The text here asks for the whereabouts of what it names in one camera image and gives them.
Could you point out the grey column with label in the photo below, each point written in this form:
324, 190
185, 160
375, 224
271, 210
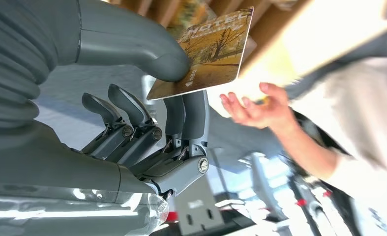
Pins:
196, 208

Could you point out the ribbed grey right arm sleeve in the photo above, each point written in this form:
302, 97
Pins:
14, 65

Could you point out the wooden stepped card holder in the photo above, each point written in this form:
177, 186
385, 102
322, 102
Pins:
274, 26

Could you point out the person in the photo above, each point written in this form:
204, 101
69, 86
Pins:
362, 97

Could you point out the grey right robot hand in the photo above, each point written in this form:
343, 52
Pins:
66, 182

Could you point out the red bar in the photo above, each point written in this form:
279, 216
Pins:
172, 217

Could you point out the black stand with red clamps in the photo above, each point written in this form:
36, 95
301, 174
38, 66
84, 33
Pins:
310, 205

